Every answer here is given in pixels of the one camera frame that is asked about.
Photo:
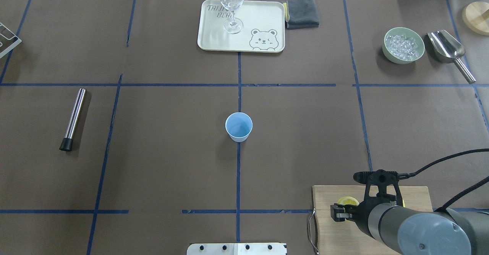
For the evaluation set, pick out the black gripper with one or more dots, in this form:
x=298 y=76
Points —
x=362 y=211

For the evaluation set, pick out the yellow lemon half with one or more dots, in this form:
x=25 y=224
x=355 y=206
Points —
x=348 y=200

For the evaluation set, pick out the steel muddler black tip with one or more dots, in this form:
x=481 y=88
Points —
x=67 y=142

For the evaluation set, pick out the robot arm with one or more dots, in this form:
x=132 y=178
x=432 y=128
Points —
x=382 y=216

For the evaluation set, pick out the light blue cup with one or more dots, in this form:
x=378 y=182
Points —
x=238 y=126

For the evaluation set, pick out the bamboo cutting board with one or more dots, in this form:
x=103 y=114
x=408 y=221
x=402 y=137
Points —
x=344 y=238

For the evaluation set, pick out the green bowl of ice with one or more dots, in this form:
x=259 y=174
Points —
x=403 y=46

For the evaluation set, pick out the cream bear tray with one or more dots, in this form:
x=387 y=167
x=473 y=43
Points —
x=263 y=27

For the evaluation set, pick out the metal ice scoop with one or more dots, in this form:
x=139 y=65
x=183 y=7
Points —
x=449 y=50

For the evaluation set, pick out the round wooden stand base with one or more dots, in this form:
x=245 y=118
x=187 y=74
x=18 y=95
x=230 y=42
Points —
x=476 y=16

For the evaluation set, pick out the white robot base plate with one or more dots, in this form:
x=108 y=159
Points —
x=259 y=248

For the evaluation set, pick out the white wire cup rack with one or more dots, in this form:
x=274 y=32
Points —
x=8 y=40

